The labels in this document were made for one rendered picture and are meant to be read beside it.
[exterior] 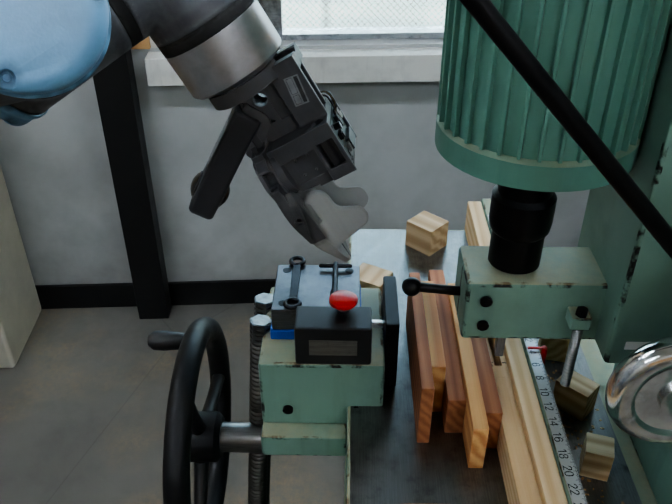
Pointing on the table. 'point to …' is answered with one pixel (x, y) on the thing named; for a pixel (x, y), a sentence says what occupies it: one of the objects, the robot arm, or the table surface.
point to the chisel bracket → (527, 294)
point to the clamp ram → (389, 328)
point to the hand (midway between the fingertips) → (336, 252)
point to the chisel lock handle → (427, 287)
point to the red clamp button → (343, 300)
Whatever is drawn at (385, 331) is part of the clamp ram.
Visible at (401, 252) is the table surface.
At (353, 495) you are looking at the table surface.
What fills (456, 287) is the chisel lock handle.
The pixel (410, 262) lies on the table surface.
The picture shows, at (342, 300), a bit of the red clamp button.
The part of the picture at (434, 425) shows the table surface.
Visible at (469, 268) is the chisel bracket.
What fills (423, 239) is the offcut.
